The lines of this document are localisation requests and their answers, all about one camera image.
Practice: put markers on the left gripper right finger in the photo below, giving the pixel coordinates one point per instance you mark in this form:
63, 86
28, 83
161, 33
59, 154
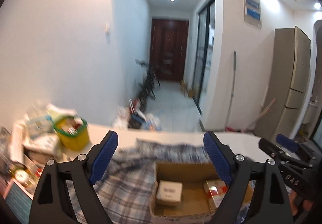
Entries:
270, 200

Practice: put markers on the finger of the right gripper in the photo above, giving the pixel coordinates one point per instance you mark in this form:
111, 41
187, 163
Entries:
279, 156
303, 151

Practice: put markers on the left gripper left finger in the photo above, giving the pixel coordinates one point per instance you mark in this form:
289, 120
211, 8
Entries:
51, 201

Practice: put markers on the red white cigarette carton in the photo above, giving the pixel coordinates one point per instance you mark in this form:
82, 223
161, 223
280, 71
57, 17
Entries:
215, 191

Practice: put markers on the small white box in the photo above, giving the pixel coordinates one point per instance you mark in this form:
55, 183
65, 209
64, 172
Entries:
169, 193

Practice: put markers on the person's right hand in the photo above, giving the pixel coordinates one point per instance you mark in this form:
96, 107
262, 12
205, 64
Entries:
307, 204

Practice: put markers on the pink framed tablet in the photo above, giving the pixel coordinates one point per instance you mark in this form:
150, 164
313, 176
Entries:
19, 200

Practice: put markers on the broom with red stick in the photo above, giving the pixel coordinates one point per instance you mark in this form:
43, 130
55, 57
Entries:
260, 115

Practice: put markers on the gold refrigerator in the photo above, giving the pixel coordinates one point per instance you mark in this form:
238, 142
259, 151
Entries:
288, 83

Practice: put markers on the flat white boxes stack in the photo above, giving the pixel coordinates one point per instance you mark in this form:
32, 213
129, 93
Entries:
46, 143

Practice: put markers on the cardboard box with pretzel print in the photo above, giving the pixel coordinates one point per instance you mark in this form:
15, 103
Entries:
194, 207

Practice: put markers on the yellow bin with green rim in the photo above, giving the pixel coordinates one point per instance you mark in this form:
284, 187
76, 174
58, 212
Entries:
72, 132

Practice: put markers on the blue plaid cloth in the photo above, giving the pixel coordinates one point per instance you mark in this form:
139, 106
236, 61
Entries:
126, 187

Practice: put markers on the tissue box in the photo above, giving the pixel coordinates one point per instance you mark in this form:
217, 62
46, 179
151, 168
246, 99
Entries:
39, 120

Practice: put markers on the black framed glass door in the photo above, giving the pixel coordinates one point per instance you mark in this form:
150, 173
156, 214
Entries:
206, 19

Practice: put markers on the black bicycle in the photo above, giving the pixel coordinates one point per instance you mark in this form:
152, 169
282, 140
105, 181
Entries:
147, 86

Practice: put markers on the dark red entrance door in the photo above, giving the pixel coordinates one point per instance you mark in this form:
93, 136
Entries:
169, 39

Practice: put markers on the mop with grey handle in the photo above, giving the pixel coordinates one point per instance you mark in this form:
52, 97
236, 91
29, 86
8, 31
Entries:
232, 91

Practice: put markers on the electrical panel on wall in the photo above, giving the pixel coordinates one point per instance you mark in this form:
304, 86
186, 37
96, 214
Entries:
252, 12

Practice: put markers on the wall light switch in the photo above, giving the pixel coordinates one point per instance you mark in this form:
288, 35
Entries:
107, 29

